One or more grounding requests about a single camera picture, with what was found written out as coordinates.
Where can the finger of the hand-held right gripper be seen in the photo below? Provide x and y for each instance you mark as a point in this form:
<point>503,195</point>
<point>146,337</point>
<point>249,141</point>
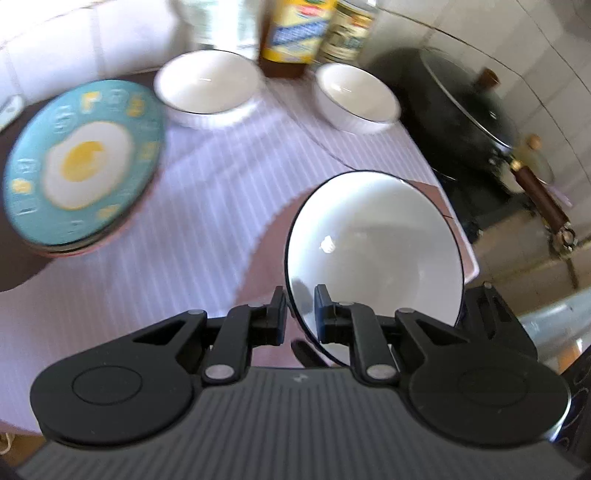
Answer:
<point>505,334</point>

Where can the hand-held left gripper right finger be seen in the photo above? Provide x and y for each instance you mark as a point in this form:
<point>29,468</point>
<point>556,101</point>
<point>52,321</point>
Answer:
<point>323,316</point>

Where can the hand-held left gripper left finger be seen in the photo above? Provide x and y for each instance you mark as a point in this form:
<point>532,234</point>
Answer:
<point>279,316</point>

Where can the small white bowl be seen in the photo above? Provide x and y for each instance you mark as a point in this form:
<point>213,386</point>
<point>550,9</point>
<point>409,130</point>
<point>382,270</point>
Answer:
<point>378,240</point>

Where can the blue fried egg plate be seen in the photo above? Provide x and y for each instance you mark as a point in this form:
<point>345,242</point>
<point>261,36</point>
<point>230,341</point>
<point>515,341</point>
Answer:
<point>83,161</point>

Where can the purple striped tablecloth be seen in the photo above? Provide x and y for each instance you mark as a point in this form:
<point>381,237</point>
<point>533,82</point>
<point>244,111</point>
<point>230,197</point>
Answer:
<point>207,194</point>

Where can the medium white ribbed bowl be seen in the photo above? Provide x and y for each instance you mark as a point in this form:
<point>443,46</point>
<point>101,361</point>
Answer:
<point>355,92</point>

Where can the glass wok lid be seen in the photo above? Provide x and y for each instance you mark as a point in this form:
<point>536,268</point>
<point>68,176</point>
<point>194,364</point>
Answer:
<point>466,101</point>

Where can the black wok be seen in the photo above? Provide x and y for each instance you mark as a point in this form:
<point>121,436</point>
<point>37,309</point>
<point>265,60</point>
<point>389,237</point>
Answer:
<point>406,92</point>

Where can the large white ribbed bowl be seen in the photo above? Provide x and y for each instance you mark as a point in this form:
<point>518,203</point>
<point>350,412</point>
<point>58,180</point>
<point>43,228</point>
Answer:
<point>207,83</point>

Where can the yellow label oil bottle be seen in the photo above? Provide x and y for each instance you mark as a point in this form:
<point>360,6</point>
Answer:
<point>295,37</point>

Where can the pale label vinegar bottle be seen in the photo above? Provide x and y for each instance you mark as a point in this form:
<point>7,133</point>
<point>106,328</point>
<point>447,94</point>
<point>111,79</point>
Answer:
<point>348,32</point>

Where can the clear plastic bottle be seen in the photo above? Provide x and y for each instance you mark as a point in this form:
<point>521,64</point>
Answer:
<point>207,23</point>

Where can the white cutting board stand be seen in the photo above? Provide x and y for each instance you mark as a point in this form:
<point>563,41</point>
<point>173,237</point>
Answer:
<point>10,113</point>

